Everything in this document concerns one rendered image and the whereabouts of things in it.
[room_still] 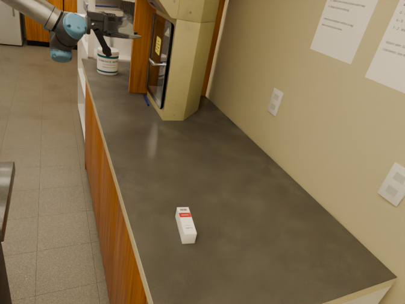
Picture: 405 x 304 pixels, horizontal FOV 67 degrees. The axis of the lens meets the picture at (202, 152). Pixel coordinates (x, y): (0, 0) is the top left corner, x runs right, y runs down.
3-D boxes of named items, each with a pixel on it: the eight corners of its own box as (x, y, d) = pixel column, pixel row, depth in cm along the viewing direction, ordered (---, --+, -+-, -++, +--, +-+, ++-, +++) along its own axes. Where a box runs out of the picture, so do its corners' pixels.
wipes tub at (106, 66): (116, 70, 207) (117, 47, 200) (119, 76, 197) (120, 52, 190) (95, 68, 201) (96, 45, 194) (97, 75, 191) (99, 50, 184)
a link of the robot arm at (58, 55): (55, 49, 106) (54, 20, 107) (47, 61, 114) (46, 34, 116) (78, 53, 111) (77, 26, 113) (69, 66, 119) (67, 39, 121)
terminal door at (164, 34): (147, 88, 172) (155, 12, 153) (161, 110, 148) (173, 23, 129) (146, 88, 171) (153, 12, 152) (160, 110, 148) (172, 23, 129)
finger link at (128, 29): (141, 25, 123) (118, 21, 121) (140, 40, 125) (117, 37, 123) (141, 24, 125) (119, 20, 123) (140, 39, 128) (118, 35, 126)
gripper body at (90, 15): (120, 17, 120) (87, 12, 115) (119, 39, 124) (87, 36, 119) (116, 14, 126) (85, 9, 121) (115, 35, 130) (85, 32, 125)
